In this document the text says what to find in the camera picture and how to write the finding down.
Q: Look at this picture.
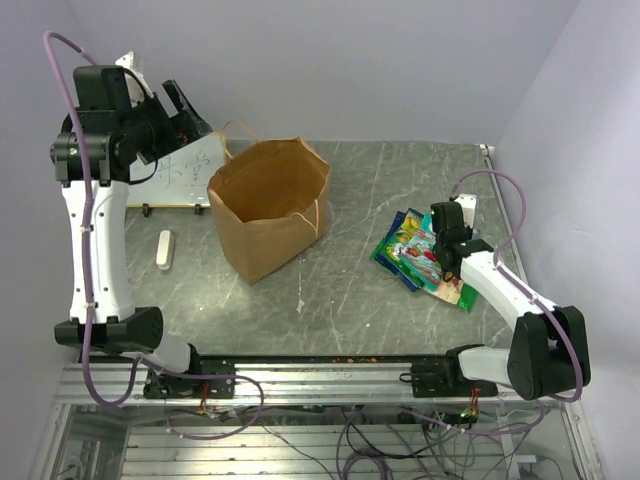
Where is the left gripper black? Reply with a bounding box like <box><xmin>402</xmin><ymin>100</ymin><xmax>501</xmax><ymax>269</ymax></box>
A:
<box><xmin>121</xmin><ymin>78</ymin><xmax>213</xmax><ymax>164</ymax></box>

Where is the brown paper bag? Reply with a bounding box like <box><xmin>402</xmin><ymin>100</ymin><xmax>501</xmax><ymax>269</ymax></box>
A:
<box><xmin>207</xmin><ymin>130</ymin><xmax>331</xmax><ymax>285</ymax></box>

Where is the yellow green snack bag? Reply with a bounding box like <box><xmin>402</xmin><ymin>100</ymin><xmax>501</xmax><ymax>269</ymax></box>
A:
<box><xmin>384</xmin><ymin>209</ymin><xmax>423</xmax><ymax>262</ymax></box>

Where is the green Fox's biscuit packet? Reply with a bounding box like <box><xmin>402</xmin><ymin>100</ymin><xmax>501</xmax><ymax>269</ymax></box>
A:
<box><xmin>400</xmin><ymin>216</ymin><xmax>443</xmax><ymax>291</ymax></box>

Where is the green cassava chips bag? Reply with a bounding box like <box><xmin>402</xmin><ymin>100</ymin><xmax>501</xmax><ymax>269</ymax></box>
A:
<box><xmin>370</xmin><ymin>210</ymin><xmax>478</xmax><ymax>312</ymax></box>

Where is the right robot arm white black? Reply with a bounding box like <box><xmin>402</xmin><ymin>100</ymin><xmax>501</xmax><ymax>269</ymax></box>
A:
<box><xmin>430</xmin><ymin>200</ymin><xmax>591</xmax><ymax>402</ymax></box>

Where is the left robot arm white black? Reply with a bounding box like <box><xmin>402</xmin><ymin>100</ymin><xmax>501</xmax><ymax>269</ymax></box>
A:
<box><xmin>50</xmin><ymin>65</ymin><xmax>212</xmax><ymax>402</ymax></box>

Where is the white marker pen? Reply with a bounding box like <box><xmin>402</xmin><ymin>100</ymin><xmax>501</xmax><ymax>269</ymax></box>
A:
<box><xmin>155</xmin><ymin>230</ymin><xmax>175</xmax><ymax>271</ymax></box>

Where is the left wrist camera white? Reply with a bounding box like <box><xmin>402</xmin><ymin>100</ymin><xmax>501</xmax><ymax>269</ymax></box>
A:
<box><xmin>115</xmin><ymin>51</ymin><xmax>153</xmax><ymax>107</ymax></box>

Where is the small whiteboard wooden frame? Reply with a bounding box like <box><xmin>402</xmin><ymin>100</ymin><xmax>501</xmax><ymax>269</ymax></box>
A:
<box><xmin>127</xmin><ymin>132</ymin><xmax>227</xmax><ymax>208</ymax></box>

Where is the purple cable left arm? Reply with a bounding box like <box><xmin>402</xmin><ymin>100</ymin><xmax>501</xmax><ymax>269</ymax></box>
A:
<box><xmin>42</xmin><ymin>30</ymin><xmax>266</xmax><ymax>441</ymax></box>

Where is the aluminium mounting rail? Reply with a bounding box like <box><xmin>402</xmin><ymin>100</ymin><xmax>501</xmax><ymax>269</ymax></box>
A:
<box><xmin>54</xmin><ymin>355</ymin><xmax>561</xmax><ymax>406</ymax></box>

